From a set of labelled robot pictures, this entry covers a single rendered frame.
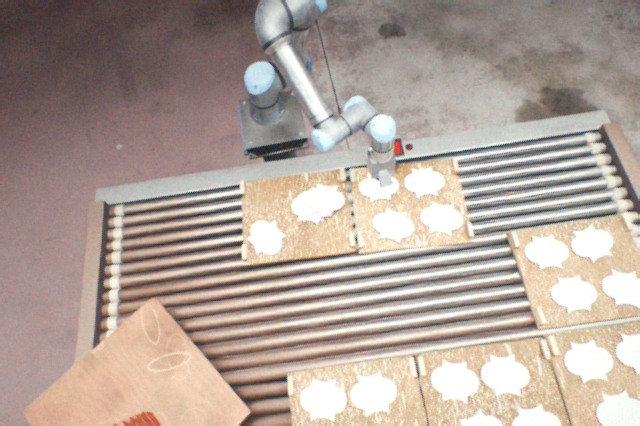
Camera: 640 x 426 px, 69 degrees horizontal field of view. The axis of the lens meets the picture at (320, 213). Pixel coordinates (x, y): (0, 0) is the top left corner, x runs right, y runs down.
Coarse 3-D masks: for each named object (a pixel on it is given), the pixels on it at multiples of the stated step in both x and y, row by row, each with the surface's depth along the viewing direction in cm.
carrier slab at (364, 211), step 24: (360, 168) 182; (408, 168) 180; (432, 168) 179; (408, 192) 176; (456, 192) 174; (360, 216) 173; (408, 216) 172; (384, 240) 168; (408, 240) 168; (432, 240) 167; (456, 240) 166
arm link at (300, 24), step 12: (288, 0) 136; (300, 0) 137; (312, 0) 138; (324, 0) 141; (288, 12) 136; (300, 12) 138; (312, 12) 141; (300, 24) 144; (312, 24) 149; (300, 36) 154; (300, 48) 162
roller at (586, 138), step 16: (528, 144) 182; (544, 144) 182; (560, 144) 182; (576, 144) 182; (416, 160) 184; (432, 160) 183; (464, 160) 183; (480, 160) 183; (208, 192) 185; (224, 192) 184; (112, 208) 185; (128, 208) 184; (144, 208) 184; (160, 208) 185
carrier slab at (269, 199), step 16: (288, 176) 183; (304, 176) 182; (320, 176) 182; (336, 176) 181; (256, 192) 181; (272, 192) 180; (288, 192) 180; (256, 208) 178; (272, 208) 177; (288, 208) 177; (288, 224) 174; (304, 224) 173; (320, 224) 173; (336, 224) 172; (288, 240) 171; (304, 240) 171; (320, 240) 170; (336, 240) 170; (256, 256) 169; (272, 256) 169; (288, 256) 168; (304, 256) 168; (320, 256) 168
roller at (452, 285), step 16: (512, 272) 162; (400, 288) 163; (416, 288) 162; (432, 288) 161; (448, 288) 161; (464, 288) 161; (288, 304) 164; (304, 304) 162; (320, 304) 162; (336, 304) 162; (352, 304) 162; (368, 304) 163; (192, 320) 163; (208, 320) 162; (224, 320) 162; (240, 320) 162; (256, 320) 163
